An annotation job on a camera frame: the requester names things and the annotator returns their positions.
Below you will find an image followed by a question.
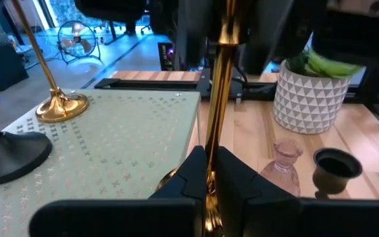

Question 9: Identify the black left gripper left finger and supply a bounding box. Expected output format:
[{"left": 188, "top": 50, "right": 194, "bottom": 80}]
[{"left": 149, "top": 145, "right": 209, "bottom": 202}]

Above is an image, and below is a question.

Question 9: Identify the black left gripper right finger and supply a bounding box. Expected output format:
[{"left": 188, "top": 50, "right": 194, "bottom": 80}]
[{"left": 215, "top": 145, "right": 301, "bottom": 202}]

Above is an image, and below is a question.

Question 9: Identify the pink ribbed glass candle holder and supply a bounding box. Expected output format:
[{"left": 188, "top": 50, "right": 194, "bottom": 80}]
[{"left": 260, "top": 138, "right": 304, "bottom": 198}]

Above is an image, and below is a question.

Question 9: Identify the black metal candlestick holder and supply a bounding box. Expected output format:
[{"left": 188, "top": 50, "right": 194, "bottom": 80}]
[
  {"left": 0, "top": 101, "right": 54, "bottom": 187},
  {"left": 311, "top": 147, "right": 364, "bottom": 200}
]

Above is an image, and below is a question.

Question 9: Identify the gold metal candlestick holder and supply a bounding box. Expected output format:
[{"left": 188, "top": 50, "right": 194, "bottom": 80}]
[
  {"left": 155, "top": 0, "right": 243, "bottom": 237},
  {"left": 10, "top": 0, "right": 90, "bottom": 124}
]

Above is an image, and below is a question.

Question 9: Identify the green artificial plant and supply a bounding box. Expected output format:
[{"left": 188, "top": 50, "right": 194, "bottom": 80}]
[{"left": 286, "top": 47, "right": 364, "bottom": 80}]

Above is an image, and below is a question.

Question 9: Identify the white triangle-patterned plant pot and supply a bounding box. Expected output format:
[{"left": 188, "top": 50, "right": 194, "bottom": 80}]
[{"left": 272, "top": 59, "right": 352, "bottom": 135}]

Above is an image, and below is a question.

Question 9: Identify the green perforated metal shelf riser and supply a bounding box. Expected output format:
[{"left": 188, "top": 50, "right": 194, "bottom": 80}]
[{"left": 0, "top": 88, "right": 202, "bottom": 237}]

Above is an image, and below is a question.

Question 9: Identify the computer tower with purple light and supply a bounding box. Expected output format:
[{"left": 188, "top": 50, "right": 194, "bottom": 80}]
[{"left": 157, "top": 41, "right": 174, "bottom": 72}]

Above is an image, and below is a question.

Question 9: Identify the round floor fan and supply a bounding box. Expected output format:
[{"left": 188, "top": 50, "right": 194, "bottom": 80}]
[{"left": 57, "top": 20, "right": 101, "bottom": 65}]

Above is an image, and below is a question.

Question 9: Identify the black box with blue lights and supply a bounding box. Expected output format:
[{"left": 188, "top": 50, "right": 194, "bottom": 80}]
[{"left": 0, "top": 41, "right": 30, "bottom": 92}]

